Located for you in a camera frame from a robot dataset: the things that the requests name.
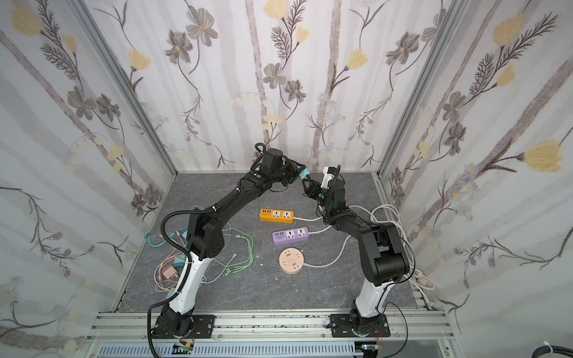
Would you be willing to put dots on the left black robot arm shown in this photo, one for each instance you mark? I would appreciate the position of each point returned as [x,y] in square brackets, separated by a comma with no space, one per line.
[204,242]

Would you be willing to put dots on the purple power strip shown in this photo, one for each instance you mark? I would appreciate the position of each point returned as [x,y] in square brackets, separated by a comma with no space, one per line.
[290,236]

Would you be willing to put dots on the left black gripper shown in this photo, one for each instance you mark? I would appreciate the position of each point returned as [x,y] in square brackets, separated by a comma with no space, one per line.
[295,168]

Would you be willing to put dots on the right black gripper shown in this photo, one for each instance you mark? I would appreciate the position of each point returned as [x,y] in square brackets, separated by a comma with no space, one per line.
[314,189]

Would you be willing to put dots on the pink round power strip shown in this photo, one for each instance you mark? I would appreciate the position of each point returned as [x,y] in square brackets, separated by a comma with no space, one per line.
[291,261]

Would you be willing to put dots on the aluminium mounting rail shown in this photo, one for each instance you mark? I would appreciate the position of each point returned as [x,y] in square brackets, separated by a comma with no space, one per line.
[311,325]

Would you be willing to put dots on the white slotted cable duct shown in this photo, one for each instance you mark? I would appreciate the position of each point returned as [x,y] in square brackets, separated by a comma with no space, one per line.
[259,349]

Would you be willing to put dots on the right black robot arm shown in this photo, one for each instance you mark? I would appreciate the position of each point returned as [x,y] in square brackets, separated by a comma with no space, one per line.
[383,258]

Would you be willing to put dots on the pink charger plug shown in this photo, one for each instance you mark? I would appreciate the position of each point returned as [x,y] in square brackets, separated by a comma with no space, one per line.
[169,272]

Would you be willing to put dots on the orange power strip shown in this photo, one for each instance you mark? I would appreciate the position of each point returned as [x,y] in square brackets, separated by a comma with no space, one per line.
[276,216]

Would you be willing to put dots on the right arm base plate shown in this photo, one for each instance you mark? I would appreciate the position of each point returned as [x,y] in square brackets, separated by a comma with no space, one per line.
[353,326]

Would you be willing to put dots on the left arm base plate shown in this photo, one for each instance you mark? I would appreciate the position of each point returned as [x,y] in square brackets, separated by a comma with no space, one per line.
[201,326]

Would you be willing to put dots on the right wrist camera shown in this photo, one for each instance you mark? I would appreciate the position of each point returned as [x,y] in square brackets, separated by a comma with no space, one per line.
[329,173]

